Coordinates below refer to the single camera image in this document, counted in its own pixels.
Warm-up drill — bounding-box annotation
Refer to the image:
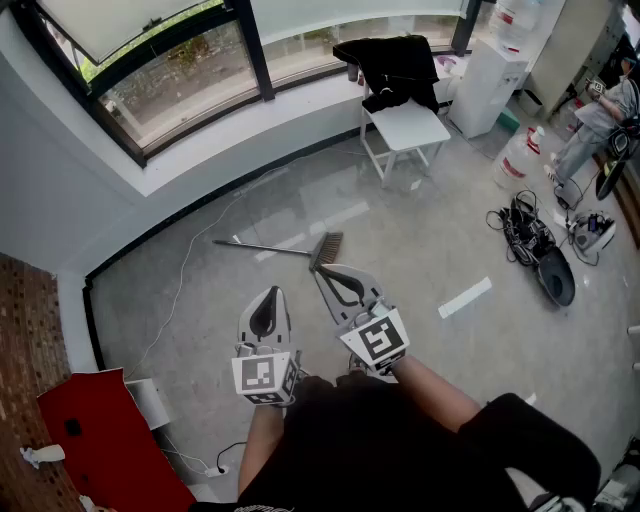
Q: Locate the person's left forearm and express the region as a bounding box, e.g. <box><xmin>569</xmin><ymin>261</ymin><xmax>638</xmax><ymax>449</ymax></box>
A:
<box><xmin>237</xmin><ymin>403</ymin><xmax>287</xmax><ymax>497</ymax></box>

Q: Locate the white box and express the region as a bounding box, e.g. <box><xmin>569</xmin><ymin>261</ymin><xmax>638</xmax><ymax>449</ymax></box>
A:
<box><xmin>123</xmin><ymin>377</ymin><xmax>175</xmax><ymax>431</ymax></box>

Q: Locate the black jacket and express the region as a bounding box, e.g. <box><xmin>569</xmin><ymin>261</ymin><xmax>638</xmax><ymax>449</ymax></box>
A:
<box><xmin>332</xmin><ymin>34</ymin><xmax>442</xmax><ymax>116</ymax></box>

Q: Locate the white helmet device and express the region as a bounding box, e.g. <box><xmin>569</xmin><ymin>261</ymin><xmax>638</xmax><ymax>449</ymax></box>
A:
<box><xmin>568</xmin><ymin>209</ymin><xmax>618</xmax><ymax>255</ymax></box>

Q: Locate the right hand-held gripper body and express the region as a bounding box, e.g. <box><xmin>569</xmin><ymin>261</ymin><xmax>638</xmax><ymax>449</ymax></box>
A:
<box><xmin>339</xmin><ymin>295</ymin><xmax>412</xmax><ymax>385</ymax></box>

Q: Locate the black power cable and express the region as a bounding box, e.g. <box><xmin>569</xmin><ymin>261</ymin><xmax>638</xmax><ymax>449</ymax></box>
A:
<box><xmin>215</xmin><ymin>440</ymin><xmax>249</xmax><ymax>469</ymax></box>

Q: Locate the red cloth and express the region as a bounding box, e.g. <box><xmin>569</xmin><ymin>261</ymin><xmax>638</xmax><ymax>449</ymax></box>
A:
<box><xmin>36</xmin><ymin>367</ymin><xmax>197</xmax><ymax>512</ymax></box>

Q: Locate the person's black shirt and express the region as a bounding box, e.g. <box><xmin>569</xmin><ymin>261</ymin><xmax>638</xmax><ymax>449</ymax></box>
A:
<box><xmin>188</xmin><ymin>373</ymin><xmax>602</xmax><ymax>512</ymax></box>

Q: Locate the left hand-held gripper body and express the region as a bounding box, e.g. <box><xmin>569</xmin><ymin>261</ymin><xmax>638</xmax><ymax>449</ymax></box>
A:
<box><xmin>231</xmin><ymin>340</ymin><xmax>304</xmax><ymax>408</ymax></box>

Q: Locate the white chair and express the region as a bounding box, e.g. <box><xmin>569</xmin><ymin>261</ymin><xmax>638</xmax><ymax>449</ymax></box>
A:
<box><xmin>358</xmin><ymin>82</ymin><xmax>453</xmax><ymax>190</ymax></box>

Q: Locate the green box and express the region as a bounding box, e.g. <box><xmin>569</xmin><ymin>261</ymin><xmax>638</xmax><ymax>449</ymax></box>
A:
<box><xmin>496</xmin><ymin>106</ymin><xmax>524</xmax><ymax>134</ymax></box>

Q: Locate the white crumpled tissue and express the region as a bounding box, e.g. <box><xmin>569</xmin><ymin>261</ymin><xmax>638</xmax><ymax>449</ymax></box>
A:
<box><xmin>19</xmin><ymin>443</ymin><xmax>67</xmax><ymax>470</ymax></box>

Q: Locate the white waste bin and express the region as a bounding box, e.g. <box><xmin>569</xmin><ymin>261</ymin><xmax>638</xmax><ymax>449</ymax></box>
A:
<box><xmin>516</xmin><ymin>88</ymin><xmax>545</xmax><ymax>118</ymax></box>

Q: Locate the person's right forearm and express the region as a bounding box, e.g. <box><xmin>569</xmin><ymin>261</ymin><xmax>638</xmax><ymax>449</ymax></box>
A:
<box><xmin>389</xmin><ymin>354</ymin><xmax>484</xmax><ymax>434</ymax></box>

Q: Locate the brown mosaic counter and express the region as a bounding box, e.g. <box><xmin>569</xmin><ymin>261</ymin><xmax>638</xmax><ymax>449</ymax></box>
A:
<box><xmin>0</xmin><ymin>251</ymin><xmax>96</xmax><ymax>512</ymax></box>

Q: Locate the black window frame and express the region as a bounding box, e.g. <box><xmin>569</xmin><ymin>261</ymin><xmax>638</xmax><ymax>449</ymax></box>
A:
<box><xmin>9</xmin><ymin>0</ymin><xmax>484</xmax><ymax>169</ymax></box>

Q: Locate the grey bristle broom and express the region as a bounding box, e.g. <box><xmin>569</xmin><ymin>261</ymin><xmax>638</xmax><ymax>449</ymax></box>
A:
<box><xmin>212</xmin><ymin>230</ymin><xmax>345</xmax><ymax>274</ymax></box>

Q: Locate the white water dispenser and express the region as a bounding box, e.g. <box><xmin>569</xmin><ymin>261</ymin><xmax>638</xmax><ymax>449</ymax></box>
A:
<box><xmin>446</xmin><ymin>38</ymin><xmax>531</xmax><ymax>140</ymax></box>

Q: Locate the bundle of black cables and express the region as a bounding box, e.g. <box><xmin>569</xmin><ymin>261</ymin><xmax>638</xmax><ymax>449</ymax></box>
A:
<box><xmin>485</xmin><ymin>189</ymin><xmax>557</xmax><ymax>267</ymax></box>

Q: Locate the clear water jug red label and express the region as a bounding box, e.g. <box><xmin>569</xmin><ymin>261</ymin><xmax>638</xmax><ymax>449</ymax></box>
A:
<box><xmin>491</xmin><ymin>126</ymin><xmax>545</xmax><ymax>191</ymax></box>
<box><xmin>487</xmin><ymin>0</ymin><xmax>545</xmax><ymax>54</ymax></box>

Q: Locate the white tape strip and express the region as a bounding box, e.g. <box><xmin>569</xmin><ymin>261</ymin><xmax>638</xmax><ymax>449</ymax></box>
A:
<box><xmin>437</xmin><ymin>276</ymin><xmax>494</xmax><ymax>320</ymax></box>

